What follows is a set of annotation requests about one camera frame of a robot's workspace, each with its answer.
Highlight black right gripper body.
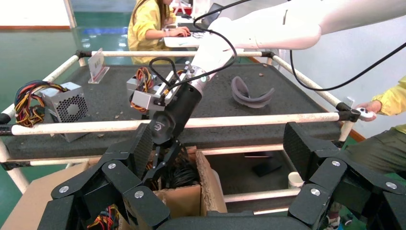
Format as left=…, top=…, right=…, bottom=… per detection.
left=149, top=81, right=203, bottom=147

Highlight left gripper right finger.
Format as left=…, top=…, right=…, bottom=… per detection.
left=282, top=121, right=406, bottom=230

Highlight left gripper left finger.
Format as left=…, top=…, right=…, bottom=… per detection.
left=37, top=123, right=172, bottom=230

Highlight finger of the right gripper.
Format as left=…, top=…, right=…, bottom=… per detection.
left=154, top=145, right=164, bottom=173
left=142, top=141, right=183, bottom=190

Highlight white handheld controller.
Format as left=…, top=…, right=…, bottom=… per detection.
left=356, top=107, right=377, bottom=122

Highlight brown cardboard box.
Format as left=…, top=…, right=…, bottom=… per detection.
left=0, top=146, right=229, bottom=230

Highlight bare operator hand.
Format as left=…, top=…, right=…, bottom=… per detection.
left=354, top=100, right=382, bottom=122

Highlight white pipe stub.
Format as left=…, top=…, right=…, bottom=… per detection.
left=288, top=171, right=305, bottom=189

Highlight grey power supply centre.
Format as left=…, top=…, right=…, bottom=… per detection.
left=130, top=67, right=192, bottom=112

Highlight white pipe leg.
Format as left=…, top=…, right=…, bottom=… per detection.
left=0, top=139, right=30, bottom=195
left=338, top=120, right=355, bottom=143

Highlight flat black object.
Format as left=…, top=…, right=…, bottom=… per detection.
left=251, top=156, right=283, bottom=178

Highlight operator with olive trousers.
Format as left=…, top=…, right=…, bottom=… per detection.
left=342, top=75, right=406, bottom=230

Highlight white office desk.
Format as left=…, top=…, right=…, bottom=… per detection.
left=163, top=14, right=223, bottom=49

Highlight seated woman in yellow jacket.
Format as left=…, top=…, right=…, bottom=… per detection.
left=126, top=0, right=192, bottom=66

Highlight clear acrylic sign stand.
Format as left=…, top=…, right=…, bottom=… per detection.
left=87, top=47, right=111, bottom=84

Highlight dark laptop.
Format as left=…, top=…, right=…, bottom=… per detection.
left=185, top=2, right=224, bottom=33

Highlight black cable bundle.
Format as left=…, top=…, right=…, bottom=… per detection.
left=166, top=157, right=201, bottom=188

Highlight silver power supply, coloured wires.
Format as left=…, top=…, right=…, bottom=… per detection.
left=86, top=204, right=121, bottom=230
left=14, top=80, right=90, bottom=143
left=128, top=95, right=150, bottom=114
left=126, top=66, right=159, bottom=99

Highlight grey curved plastic strap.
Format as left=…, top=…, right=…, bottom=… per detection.
left=231, top=75, right=276, bottom=109

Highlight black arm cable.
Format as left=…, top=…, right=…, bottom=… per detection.
left=289, top=41, right=406, bottom=92
left=148, top=0, right=254, bottom=107

